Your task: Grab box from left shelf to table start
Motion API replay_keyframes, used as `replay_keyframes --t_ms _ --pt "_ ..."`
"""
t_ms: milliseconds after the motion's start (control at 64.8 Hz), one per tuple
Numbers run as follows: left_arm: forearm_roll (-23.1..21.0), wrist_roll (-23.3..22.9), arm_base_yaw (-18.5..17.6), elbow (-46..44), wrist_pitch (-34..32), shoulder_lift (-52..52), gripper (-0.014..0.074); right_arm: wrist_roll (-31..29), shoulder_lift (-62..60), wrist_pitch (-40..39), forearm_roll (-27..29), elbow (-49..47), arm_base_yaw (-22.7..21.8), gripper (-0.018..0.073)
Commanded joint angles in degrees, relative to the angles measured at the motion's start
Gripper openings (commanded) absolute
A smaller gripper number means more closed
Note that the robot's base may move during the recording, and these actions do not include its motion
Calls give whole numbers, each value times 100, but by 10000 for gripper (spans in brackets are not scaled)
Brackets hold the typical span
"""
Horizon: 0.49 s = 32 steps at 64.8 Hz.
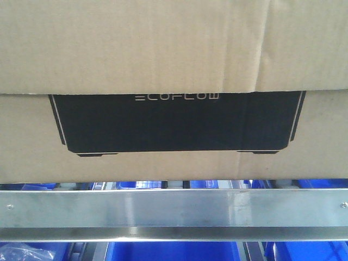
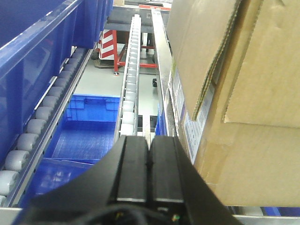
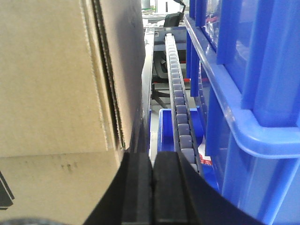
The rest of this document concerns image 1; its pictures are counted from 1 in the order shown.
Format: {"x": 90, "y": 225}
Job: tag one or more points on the blue plastic bin centre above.
{"x": 183, "y": 250}

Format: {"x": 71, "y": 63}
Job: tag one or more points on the blue plastic bin left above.
{"x": 59, "y": 251}

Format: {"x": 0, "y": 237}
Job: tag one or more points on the brown EcoFlow cardboard box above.
{"x": 173, "y": 90}

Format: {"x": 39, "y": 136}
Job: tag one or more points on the blue plastic bin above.
{"x": 305, "y": 250}
{"x": 183, "y": 250}
{"x": 59, "y": 251}

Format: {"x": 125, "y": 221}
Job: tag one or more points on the blue plastic bin right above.
{"x": 305, "y": 250}

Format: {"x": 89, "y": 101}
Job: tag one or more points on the clear plastic bag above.
{"x": 21, "y": 251}

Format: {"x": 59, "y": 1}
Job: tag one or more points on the metal shelf front rail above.
{"x": 175, "y": 215}

